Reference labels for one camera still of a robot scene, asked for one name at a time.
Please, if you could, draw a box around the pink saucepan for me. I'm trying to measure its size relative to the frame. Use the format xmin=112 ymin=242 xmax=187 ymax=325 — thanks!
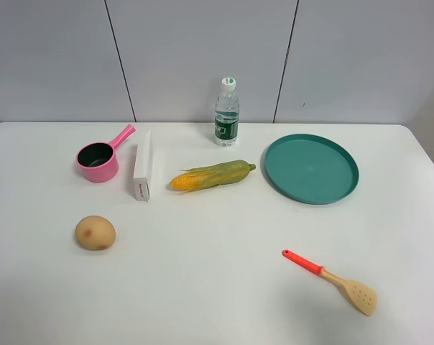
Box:
xmin=76 ymin=124 xmax=136 ymax=183

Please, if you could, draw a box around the yellow corn cob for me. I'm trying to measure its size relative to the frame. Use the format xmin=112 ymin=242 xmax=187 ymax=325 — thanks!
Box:
xmin=170 ymin=160 xmax=257 ymax=193

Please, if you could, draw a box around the clear water bottle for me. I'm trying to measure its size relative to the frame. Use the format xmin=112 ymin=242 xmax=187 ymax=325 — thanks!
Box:
xmin=214 ymin=77 xmax=240 ymax=147

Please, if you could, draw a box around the white rectangular box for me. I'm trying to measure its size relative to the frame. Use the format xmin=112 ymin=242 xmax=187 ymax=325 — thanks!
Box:
xmin=133 ymin=131 xmax=153 ymax=202

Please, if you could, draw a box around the teal round plate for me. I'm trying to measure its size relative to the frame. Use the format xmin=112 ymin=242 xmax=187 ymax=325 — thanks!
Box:
xmin=263 ymin=134 xmax=359 ymax=206

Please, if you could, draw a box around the brown potato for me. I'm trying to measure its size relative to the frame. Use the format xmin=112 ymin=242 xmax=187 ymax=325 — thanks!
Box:
xmin=75 ymin=216 xmax=116 ymax=251

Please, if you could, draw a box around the wooden spatula orange handle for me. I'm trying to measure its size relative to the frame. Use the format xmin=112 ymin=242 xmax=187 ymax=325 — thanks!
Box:
xmin=282 ymin=249 xmax=378 ymax=316

